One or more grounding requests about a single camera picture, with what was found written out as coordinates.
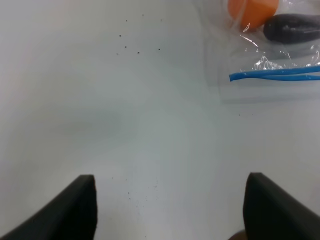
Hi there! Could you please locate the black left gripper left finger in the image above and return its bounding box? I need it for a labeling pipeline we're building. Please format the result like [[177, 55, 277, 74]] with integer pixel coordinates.
[[0, 175, 97, 240]]

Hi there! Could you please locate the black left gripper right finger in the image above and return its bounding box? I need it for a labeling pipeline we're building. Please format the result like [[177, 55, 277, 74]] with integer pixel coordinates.
[[242, 172, 320, 240]]

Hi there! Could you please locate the clear zip bag blue seal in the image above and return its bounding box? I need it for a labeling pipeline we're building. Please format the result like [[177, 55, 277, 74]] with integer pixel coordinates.
[[193, 0, 320, 103]]

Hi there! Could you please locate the dark purple eggplant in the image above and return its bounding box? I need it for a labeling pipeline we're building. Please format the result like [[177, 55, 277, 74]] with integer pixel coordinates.
[[263, 13, 320, 44]]

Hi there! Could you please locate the orange fruit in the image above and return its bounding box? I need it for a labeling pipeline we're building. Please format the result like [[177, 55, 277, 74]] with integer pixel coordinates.
[[227, 0, 279, 30]]

